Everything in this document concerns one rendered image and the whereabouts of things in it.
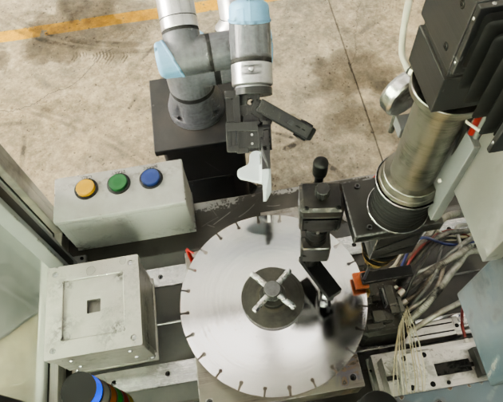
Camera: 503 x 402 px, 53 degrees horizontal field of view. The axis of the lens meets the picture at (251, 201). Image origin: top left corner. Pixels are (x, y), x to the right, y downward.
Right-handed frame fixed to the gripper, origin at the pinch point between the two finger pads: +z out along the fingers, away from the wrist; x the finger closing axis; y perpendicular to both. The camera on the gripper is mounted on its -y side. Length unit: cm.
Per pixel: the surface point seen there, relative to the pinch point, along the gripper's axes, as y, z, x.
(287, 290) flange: -2.4, 16.1, 6.8
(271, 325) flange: 0.5, 21.2, 9.9
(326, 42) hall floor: -31, -61, -160
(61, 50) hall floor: 101, -65, -162
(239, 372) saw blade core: 6.2, 27.8, 13.2
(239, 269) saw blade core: 6.1, 12.9, 3.3
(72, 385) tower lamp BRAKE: 25.9, 20.1, 33.2
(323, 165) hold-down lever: -7.1, -6.1, 29.9
